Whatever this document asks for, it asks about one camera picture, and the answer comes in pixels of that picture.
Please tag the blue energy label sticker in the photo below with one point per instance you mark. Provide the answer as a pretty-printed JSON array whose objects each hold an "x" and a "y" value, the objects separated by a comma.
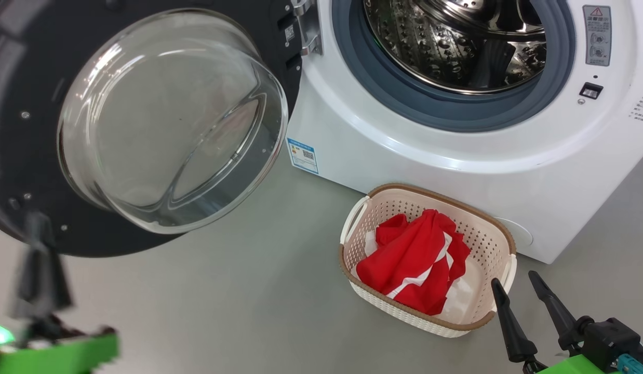
[{"x": 303, "y": 156}]

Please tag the stainless steel washer drum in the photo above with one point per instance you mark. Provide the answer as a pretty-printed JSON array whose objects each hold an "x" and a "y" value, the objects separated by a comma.
[{"x": 446, "y": 47}]

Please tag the grey rubber door gasket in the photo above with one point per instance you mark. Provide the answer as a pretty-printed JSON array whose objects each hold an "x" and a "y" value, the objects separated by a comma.
[{"x": 384, "y": 88}]

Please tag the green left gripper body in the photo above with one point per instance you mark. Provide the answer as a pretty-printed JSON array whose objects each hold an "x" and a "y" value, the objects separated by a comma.
[{"x": 51, "y": 358}]

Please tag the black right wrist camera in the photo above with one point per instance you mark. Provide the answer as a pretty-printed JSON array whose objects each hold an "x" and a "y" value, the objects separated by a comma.
[{"x": 612, "y": 340}]

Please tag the cream perforated laundry basket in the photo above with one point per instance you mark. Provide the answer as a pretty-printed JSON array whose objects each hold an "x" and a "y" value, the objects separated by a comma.
[{"x": 487, "y": 244}]

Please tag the grey warning sticker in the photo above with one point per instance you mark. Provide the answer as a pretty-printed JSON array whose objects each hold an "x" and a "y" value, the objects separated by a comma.
[{"x": 597, "y": 36}]

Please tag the red garment with white stripes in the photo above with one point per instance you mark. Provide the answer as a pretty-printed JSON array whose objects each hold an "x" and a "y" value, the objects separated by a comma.
[{"x": 415, "y": 259}]

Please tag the black door latch socket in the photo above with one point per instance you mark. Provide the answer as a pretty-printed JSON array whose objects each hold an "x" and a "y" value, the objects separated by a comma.
[{"x": 591, "y": 90}]

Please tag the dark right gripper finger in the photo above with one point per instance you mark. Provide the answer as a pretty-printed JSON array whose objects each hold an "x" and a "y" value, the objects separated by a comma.
[
  {"x": 560, "y": 322},
  {"x": 513, "y": 332}
]

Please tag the round white filter cover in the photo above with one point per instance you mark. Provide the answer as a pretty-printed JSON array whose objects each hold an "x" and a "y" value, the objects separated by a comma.
[{"x": 519, "y": 231}]

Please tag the teal right camera connector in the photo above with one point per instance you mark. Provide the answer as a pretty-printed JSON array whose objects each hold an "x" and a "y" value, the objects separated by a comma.
[{"x": 635, "y": 365}]

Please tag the white front-load washing machine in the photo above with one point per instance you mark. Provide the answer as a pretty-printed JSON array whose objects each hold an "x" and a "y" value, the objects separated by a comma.
[{"x": 430, "y": 156}]

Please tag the black round glass washer door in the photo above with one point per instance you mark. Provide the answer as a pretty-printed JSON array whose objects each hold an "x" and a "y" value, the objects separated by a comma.
[{"x": 160, "y": 119}]

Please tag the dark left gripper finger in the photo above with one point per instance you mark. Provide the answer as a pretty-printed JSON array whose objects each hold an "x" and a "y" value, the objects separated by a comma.
[{"x": 41, "y": 280}]

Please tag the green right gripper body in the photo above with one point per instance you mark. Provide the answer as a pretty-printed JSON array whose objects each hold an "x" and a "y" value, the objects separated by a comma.
[{"x": 576, "y": 368}]

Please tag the metal door hinge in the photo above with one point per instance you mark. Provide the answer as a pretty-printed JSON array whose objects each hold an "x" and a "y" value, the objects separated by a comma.
[{"x": 308, "y": 31}]

